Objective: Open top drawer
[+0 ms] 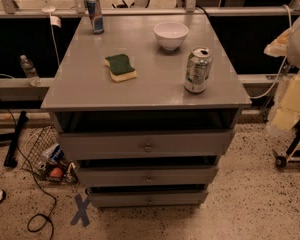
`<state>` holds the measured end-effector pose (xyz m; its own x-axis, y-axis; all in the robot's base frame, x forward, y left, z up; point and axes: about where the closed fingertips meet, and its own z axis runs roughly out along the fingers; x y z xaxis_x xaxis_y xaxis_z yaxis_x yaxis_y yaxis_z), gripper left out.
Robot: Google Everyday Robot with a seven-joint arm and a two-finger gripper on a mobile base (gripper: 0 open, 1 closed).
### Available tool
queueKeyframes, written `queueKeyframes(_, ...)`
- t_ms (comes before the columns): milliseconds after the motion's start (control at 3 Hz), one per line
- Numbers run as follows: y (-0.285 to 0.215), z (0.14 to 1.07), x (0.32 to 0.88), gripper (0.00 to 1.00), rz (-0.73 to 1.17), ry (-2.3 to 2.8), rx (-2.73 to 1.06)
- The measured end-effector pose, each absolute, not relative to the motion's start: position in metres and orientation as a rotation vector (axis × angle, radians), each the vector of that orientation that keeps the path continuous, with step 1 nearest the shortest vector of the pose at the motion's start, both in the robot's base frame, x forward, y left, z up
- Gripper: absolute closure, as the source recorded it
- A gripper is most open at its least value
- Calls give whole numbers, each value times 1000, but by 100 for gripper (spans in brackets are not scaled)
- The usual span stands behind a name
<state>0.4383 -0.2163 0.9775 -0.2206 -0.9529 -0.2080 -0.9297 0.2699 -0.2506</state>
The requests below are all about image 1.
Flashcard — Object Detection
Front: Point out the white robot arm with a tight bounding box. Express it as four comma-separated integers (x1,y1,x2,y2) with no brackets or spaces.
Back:
264,16,300,132

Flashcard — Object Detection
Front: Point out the grey drawer cabinet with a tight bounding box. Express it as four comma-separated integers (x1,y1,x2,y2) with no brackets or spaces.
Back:
42,14,251,195

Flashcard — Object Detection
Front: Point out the green yellow sponge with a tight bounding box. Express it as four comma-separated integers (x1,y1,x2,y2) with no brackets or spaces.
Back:
104,54,137,83

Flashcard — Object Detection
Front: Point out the black floor cable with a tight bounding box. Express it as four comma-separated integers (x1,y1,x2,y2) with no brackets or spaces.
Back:
0,73,58,240

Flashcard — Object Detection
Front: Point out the grey middle drawer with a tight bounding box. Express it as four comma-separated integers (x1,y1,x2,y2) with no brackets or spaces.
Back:
76,166,218,187

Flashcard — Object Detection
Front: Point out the black metal stand leg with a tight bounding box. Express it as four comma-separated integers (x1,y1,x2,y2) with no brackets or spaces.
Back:
4,111,28,168

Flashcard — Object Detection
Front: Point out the grey drawer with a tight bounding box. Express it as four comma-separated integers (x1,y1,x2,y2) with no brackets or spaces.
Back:
89,190,208,208
57,130,234,160
76,166,218,187

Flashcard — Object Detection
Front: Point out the white bowl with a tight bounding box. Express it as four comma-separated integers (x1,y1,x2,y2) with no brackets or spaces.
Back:
154,22,189,50

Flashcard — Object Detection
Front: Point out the grey top drawer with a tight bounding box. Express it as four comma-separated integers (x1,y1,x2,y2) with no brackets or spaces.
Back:
57,130,234,160

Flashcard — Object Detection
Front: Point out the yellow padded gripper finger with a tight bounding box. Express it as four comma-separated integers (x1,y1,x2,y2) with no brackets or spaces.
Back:
267,72,300,134

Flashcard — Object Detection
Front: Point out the green silver soda can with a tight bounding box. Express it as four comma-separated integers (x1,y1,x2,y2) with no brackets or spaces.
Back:
184,47,213,94

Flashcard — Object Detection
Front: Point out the clear plastic water bottle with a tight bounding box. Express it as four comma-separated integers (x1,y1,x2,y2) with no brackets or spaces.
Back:
20,55,40,87

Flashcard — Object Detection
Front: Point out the wire basket with items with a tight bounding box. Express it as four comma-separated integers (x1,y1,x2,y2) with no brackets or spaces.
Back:
22,126,78,184

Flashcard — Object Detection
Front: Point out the white lamp with cord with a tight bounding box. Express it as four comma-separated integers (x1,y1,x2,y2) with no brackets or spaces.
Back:
41,0,61,65

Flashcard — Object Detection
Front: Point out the white hanging cable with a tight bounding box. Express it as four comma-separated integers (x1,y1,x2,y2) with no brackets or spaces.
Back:
249,4,293,100

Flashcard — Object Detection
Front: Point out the blue tape cross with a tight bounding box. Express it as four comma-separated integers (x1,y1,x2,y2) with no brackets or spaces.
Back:
70,194,90,227

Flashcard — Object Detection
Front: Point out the grey bottom drawer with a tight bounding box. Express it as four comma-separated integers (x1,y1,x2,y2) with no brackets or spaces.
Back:
89,190,208,208

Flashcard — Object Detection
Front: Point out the blue red energy can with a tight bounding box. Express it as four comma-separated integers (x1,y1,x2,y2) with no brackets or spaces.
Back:
87,0,104,34

